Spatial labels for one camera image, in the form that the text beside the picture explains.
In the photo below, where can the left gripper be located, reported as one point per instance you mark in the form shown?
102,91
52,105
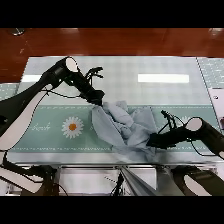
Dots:
91,95

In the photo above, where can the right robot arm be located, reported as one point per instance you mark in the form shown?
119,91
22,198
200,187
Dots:
206,133

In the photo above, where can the light blue shirt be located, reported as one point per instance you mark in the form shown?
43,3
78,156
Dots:
125,128

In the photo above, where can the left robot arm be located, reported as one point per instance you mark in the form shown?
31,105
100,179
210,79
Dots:
30,100

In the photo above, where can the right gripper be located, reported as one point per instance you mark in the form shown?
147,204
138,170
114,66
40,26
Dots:
159,140

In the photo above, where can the silver frame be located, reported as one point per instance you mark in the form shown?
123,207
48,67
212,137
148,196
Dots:
133,178

